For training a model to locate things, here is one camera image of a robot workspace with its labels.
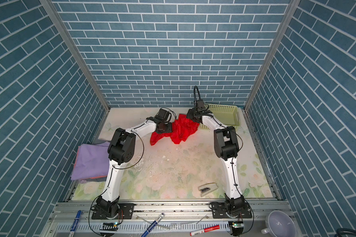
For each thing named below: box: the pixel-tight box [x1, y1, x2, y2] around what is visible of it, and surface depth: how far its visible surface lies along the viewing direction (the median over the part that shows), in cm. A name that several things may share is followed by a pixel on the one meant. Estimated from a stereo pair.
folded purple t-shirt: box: [70, 141, 111, 181], surface depth 83 cm
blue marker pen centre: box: [140, 212, 165, 237], surface depth 70 cm
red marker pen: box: [189, 225, 221, 237], surface depth 69 cm
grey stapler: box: [197, 182, 219, 198], surface depth 82 cm
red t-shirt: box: [149, 113, 200, 146], surface depth 103 cm
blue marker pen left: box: [68, 210, 82, 237], surface depth 70 cm
